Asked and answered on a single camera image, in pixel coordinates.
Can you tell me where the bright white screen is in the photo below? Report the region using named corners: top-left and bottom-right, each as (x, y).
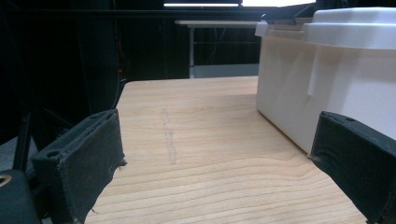
top-left (242, 0), bottom-right (318, 7)

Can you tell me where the white plastic storage box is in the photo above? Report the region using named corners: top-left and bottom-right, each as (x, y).
top-left (255, 31), bottom-right (396, 155)

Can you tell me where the white metal-framed table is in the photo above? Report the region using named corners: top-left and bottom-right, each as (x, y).
top-left (174, 20), bottom-right (260, 79)

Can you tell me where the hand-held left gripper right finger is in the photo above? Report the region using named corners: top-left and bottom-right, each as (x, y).
top-left (307, 111), bottom-right (396, 224)

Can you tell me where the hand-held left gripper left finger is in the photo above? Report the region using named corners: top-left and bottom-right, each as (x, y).
top-left (31, 108), bottom-right (127, 224)

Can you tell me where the bright light strip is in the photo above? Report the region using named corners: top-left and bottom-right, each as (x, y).
top-left (163, 2), bottom-right (241, 8)

